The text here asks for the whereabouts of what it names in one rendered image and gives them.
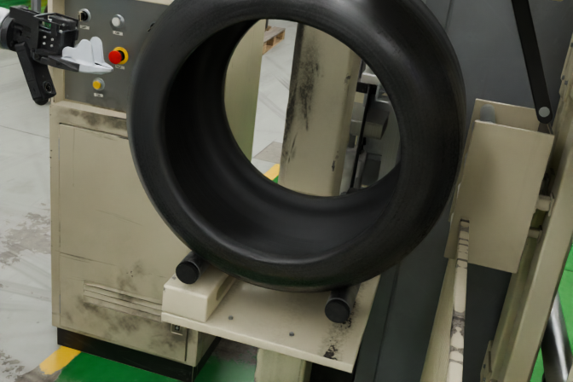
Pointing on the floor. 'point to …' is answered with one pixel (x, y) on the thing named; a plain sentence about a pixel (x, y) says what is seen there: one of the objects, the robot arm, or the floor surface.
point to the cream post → (315, 141)
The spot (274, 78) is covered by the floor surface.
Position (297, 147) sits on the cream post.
